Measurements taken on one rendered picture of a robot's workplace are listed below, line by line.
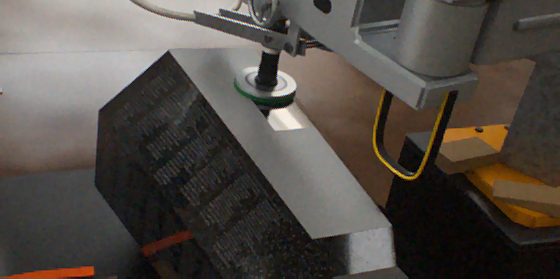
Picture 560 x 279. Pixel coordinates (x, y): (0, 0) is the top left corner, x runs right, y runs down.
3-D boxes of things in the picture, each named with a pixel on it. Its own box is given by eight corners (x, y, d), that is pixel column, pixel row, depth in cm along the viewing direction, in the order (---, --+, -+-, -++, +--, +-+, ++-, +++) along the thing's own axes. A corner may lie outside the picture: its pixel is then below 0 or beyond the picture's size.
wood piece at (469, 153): (473, 148, 251) (477, 135, 248) (495, 164, 244) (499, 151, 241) (426, 158, 241) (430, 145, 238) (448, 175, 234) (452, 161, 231)
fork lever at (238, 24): (342, 50, 232) (343, 35, 231) (293, 57, 222) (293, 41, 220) (229, 19, 286) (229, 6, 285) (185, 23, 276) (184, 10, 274)
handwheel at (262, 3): (295, 34, 224) (304, -14, 216) (267, 37, 218) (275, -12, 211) (268, 14, 234) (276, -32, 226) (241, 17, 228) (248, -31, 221)
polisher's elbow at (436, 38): (428, 41, 202) (450, -30, 192) (482, 73, 189) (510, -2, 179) (375, 50, 191) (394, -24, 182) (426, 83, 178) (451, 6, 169)
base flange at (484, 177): (541, 130, 280) (546, 118, 277) (661, 216, 242) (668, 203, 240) (425, 139, 259) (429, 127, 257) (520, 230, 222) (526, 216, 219)
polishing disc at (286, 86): (251, 101, 242) (251, 98, 241) (225, 72, 257) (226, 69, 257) (306, 96, 252) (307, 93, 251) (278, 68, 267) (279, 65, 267)
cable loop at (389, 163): (427, 195, 200) (461, 92, 185) (417, 198, 198) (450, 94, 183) (371, 150, 216) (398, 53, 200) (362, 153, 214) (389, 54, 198)
